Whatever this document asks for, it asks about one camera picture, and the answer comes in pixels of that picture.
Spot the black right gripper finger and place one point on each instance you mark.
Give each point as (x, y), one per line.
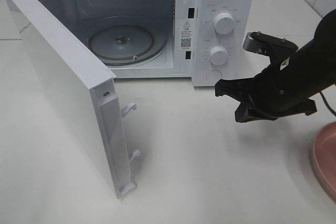
(242, 90)
(263, 44)

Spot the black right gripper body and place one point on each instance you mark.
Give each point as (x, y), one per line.
(277, 91)

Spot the round white door button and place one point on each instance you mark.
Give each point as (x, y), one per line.
(213, 76)

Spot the pink round plate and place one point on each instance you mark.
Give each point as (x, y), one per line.
(323, 158)

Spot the white microwave door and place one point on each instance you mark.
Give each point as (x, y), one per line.
(81, 88)

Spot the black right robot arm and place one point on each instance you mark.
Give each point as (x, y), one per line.
(316, 59)

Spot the white lower timer knob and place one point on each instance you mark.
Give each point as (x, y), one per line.
(218, 55)

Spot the white upper power knob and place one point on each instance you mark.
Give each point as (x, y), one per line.
(224, 23)

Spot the white microwave oven body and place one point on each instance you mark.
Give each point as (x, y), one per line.
(186, 54)

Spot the glass microwave turntable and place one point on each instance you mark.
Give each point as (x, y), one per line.
(127, 40)

